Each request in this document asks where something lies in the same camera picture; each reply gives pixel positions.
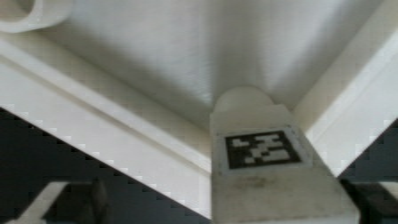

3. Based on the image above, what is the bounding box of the white square tabletop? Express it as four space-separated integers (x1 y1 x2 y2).
0 0 398 170

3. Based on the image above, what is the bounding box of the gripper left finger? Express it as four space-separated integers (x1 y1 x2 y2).
10 179 111 224

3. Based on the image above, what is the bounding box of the white obstacle rail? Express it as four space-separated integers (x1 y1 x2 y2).
307 38 398 175
0 59 212 221

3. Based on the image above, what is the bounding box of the white right obstacle rail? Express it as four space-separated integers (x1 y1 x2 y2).
307 38 398 175

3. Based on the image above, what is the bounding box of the white front obstacle rail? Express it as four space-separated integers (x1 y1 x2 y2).
0 59 212 221

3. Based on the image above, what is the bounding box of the white table leg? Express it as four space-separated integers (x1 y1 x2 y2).
209 86 358 224

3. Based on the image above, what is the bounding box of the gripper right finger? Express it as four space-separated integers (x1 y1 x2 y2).
340 179 398 224

